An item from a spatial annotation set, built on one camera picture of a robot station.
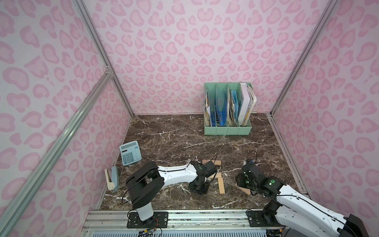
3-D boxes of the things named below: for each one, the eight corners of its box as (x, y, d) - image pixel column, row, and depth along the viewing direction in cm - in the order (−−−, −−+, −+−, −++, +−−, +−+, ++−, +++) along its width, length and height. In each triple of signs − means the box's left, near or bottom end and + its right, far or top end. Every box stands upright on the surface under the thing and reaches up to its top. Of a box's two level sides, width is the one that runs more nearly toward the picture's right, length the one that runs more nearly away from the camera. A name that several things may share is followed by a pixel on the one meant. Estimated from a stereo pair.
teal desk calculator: (124, 166, 94) (122, 164, 92) (121, 149, 103) (119, 146, 100) (142, 159, 97) (140, 157, 95) (138, 143, 106) (136, 140, 103)
